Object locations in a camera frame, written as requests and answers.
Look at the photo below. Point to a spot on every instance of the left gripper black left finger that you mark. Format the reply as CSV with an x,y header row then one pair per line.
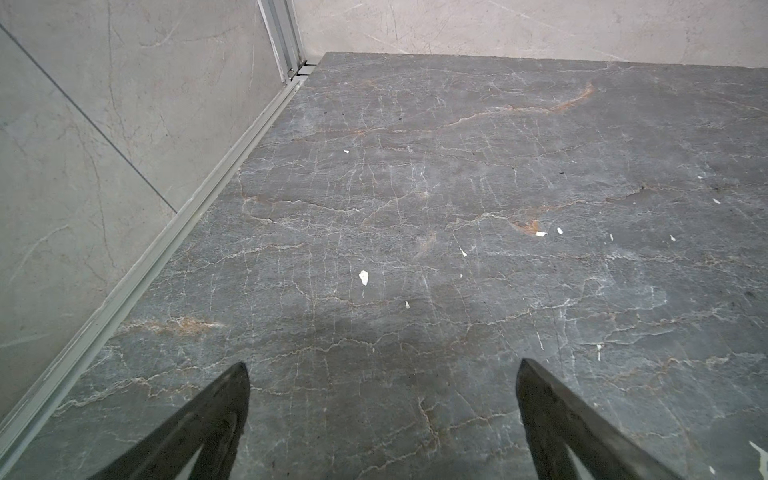
x,y
207,430

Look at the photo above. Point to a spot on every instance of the aluminium rail frame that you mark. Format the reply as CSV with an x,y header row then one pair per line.
x,y
120,122

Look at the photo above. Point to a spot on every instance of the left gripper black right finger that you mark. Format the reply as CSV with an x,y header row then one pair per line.
x,y
559,425

